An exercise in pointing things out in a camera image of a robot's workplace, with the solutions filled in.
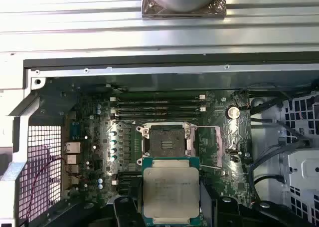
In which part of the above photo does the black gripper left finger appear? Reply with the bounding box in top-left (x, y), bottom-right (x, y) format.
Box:
top-left (63, 176), bottom-right (143, 227)

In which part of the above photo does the green motherboard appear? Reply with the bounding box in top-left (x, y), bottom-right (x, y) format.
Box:
top-left (63, 88), bottom-right (253, 208)

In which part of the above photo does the silver square CPU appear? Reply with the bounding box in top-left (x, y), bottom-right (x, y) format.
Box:
top-left (141, 156), bottom-right (201, 225)

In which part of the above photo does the square brown base plate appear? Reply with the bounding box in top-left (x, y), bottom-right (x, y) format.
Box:
top-left (141, 0), bottom-right (227, 20)

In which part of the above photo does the CPU socket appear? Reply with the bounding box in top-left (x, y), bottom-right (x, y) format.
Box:
top-left (136, 123), bottom-right (198, 161)

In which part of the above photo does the round coin battery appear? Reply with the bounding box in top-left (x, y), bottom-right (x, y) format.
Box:
top-left (226, 105), bottom-right (241, 120)

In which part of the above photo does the blue rear video port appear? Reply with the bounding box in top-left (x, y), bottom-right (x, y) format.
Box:
top-left (71, 121), bottom-right (81, 140)

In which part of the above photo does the black and silver PC case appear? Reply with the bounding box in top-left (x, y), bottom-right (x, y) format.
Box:
top-left (0, 52), bottom-right (319, 227)

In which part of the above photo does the silver metal disk cage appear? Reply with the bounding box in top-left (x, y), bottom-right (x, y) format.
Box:
top-left (280, 93), bottom-right (319, 227)

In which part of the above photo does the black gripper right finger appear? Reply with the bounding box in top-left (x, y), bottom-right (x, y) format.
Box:
top-left (199, 179), bottom-right (310, 227)

